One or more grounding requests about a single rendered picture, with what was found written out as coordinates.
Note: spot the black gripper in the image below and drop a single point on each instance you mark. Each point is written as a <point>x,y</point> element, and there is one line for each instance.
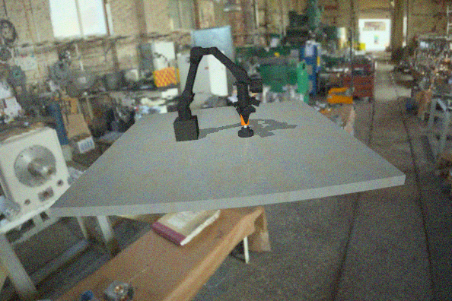
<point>243,107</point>

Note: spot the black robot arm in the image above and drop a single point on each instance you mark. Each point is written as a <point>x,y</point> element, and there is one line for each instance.
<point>196,54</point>

